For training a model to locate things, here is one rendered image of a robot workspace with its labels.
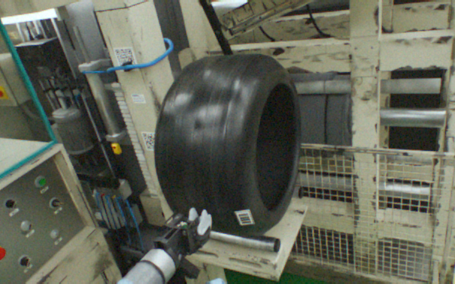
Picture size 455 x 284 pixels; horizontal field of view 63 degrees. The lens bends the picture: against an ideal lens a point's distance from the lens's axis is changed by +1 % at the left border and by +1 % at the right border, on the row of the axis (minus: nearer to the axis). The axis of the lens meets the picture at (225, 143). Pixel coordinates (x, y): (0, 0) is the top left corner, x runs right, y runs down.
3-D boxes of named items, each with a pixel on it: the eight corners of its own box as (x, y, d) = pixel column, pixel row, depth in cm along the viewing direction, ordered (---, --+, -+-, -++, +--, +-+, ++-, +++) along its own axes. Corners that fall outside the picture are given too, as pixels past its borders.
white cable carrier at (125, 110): (150, 197, 144) (110, 83, 122) (158, 190, 148) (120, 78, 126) (159, 199, 142) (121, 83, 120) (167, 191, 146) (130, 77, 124)
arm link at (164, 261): (168, 291, 80) (139, 282, 84) (180, 276, 84) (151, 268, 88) (162, 264, 77) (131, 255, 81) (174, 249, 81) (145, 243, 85)
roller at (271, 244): (182, 234, 131) (183, 221, 131) (189, 232, 135) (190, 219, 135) (275, 254, 115) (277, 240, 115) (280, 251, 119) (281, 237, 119)
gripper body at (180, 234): (200, 215, 90) (172, 246, 80) (205, 244, 93) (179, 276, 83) (174, 210, 93) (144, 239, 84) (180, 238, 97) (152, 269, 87)
